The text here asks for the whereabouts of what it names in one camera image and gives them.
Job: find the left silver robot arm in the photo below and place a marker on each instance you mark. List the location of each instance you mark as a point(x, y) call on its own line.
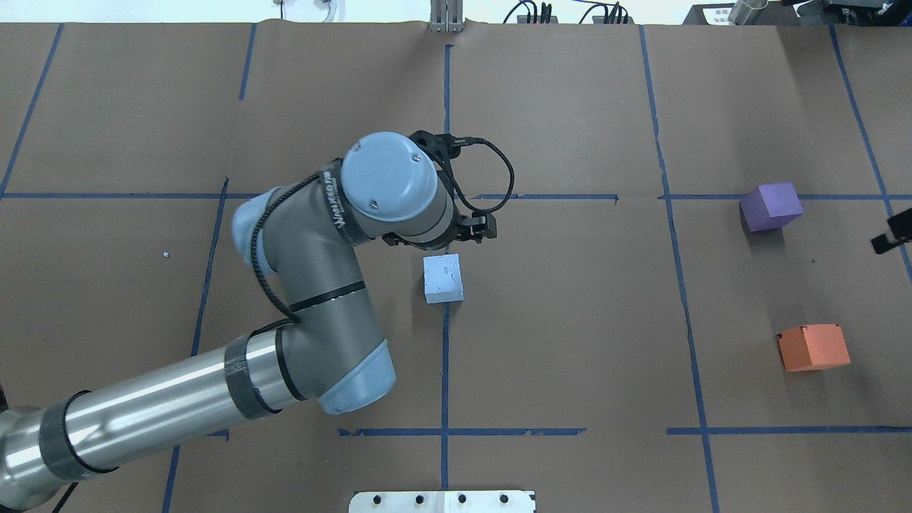
point(300, 241)

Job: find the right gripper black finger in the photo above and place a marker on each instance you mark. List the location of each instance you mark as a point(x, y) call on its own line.
point(898, 232)

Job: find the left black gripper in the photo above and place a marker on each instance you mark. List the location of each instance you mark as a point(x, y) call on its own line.
point(478, 228)

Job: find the white camera pole base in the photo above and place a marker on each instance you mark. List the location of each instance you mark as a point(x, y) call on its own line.
point(445, 501)

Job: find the aluminium frame post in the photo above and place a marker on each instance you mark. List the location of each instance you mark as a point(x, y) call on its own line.
point(447, 16)

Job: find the silver metal cylinder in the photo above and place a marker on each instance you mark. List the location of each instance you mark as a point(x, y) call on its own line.
point(746, 12)

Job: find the purple block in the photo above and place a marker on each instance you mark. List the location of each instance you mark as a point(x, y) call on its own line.
point(771, 206)

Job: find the light blue foam block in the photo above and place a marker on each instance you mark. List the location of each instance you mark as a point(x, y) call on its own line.
point(442, 279)

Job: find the orange block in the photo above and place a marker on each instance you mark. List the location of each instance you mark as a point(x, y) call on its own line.
point(813, 347)

